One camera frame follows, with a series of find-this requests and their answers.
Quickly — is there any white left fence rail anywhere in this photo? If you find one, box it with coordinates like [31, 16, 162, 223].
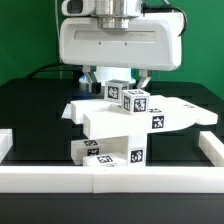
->
[0, 129, 13, 163]

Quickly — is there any white tagged cube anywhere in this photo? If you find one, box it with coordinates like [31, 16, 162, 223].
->
[104, 79, 129, 103]
[122, 89, 150, 115]

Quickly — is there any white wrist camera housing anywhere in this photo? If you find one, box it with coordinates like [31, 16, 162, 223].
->
[61, 0, 95, 16]

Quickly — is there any black cable on table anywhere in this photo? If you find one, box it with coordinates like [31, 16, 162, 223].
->
[25, 63, 84, 80]

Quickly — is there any white chair back part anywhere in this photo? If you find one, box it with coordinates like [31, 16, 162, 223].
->
[71, 95, 218, 139]

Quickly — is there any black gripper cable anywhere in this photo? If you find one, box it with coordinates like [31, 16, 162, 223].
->
[141, 0, 188, 36]

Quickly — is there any paper sheet with tags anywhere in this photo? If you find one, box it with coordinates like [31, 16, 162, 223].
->
[62, 104, 71, 119]

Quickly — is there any white hanging cable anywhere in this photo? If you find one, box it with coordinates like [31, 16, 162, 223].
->
[54, 0, 64, 80]

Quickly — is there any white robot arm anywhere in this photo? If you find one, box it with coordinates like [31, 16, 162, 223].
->
[59, 0, 187, 93]

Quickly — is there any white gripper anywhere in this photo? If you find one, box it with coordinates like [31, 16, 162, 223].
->
[60, 13, 183, 94]

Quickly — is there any white front fence rail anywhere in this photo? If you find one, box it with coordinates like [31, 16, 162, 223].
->
[0, 166, 224, 193]

